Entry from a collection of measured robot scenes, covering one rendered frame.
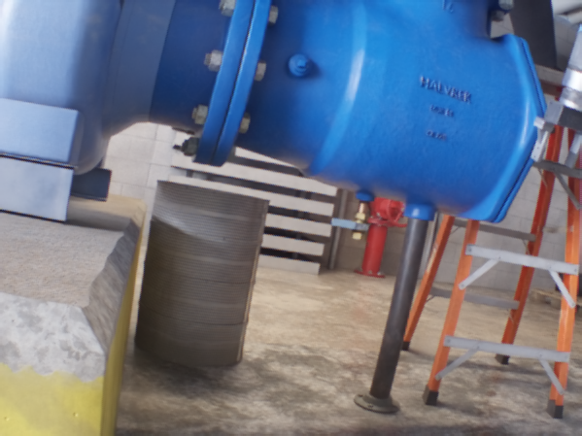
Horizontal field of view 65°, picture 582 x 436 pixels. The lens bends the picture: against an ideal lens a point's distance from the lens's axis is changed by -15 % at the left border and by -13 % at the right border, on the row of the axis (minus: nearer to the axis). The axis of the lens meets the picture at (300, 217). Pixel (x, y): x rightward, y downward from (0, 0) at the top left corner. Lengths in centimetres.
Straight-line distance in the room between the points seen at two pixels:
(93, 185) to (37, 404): 129
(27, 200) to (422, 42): 89
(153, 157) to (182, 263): 301
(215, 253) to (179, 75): 58
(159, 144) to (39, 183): 360
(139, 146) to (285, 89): 343
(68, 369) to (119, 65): 78
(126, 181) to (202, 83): 339
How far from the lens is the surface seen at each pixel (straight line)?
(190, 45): 112
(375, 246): 465
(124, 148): 449
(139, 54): 111
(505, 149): 131
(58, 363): 40
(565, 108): 125
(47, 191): 91
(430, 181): 127
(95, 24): 97
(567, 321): 177
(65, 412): 42
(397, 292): 144
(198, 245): 149
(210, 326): 154
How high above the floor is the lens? 54
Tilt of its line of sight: 2 degrees down
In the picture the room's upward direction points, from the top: 11 degrees clockwise
